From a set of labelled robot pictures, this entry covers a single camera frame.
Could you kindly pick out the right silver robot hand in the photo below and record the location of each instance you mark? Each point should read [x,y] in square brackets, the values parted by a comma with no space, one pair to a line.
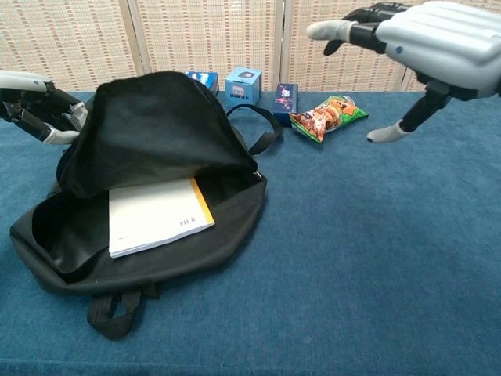
[442,43]

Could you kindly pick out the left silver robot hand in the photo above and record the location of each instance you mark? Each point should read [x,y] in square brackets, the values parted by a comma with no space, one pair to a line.
[43,109]

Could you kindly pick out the black fabric backpack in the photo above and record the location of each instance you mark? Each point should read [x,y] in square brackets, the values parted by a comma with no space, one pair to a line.
[156,133]

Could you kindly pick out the white book yellow spine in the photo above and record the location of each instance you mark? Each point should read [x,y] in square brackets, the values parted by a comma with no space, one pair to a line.
[152,215]

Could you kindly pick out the bamboo folding screen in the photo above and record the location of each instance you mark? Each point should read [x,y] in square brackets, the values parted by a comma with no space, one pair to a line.
[78,39]

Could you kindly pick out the green orange snack bag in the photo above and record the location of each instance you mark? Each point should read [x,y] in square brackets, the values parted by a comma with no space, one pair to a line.
[329,117]

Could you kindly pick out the blue cookie box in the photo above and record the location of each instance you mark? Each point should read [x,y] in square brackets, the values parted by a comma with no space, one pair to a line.
[207,80]

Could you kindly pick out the dark blue slim box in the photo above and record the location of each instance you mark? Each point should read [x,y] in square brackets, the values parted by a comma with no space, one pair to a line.
[285,103]

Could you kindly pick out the light blue cube box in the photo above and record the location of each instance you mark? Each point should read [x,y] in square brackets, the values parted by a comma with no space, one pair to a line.
[242,88]

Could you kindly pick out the blue table cloth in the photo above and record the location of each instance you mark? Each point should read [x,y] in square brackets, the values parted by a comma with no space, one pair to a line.
[372,254]

